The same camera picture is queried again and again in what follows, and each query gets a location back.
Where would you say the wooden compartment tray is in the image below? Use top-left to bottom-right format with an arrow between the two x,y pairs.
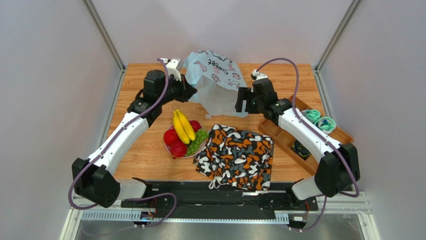
258,97 -> 354,176

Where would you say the teal white sock roll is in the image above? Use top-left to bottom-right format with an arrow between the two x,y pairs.
314,116 -> 337,135

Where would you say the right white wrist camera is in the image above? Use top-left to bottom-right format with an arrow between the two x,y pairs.
250,69 -> 269,81

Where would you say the red apple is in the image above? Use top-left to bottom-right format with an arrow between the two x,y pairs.
189,120 -> 203,133
163,128 -> 180,147
169,140 -> 188,159

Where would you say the light blue plastic bag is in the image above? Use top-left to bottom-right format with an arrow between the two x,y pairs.
183,50 -> 248,118

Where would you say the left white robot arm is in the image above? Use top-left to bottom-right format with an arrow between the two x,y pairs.
69,69 -> 197,208

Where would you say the camouflage patterned cloth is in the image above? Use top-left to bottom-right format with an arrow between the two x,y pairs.
193,124 -> 274,191

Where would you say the red apple left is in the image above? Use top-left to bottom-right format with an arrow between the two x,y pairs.
163,128 -> 180,147

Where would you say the green grape bunch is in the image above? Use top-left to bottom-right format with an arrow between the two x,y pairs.
185,128 -> 209,157

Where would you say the red apple right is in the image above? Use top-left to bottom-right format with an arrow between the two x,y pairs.
189,120 -> 203,133

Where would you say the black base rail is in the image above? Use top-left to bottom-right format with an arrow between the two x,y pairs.
120,180 -> 320,221

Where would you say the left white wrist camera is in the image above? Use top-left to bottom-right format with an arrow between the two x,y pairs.
165,58 -> 183,82

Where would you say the red apple front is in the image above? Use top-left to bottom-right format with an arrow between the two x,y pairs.
169,140 -> 188,159

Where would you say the black cable bundle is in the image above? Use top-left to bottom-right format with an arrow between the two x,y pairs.
291,139 -> 312,159

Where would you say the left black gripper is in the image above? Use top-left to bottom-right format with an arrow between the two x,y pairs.
157,73 -> 197,106

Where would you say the teal sock roll left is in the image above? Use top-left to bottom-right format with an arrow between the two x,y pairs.
301,109 -> 321,123

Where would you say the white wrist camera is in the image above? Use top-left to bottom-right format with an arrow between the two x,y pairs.
250,69 -> 269,81
165,58 -> 183,82

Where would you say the pink plate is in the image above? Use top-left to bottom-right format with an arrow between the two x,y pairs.
163,120 -> 208,159

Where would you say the yellow banana bunch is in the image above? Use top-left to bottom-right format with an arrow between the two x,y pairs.
172,109 -> 196,145

